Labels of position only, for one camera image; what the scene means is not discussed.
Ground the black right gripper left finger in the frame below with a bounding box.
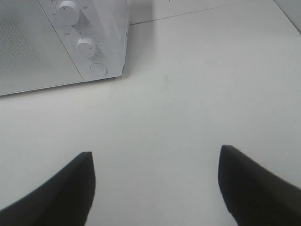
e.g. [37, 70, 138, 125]
[0, 152, 96, 226]

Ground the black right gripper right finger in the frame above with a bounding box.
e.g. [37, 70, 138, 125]
[218, 145, 301, 226]

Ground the round white door button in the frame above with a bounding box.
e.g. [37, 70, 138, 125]
[90, 63, 108, 76]

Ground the white microwave door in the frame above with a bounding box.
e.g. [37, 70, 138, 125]
[0, 0, 83, 95]

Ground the white dial knob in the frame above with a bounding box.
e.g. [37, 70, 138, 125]
[76, 37, 98, 58]
[57, 0, 80, 25]

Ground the white microwave oven body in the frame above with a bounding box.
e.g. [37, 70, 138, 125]
[0, 0, 131, 97]

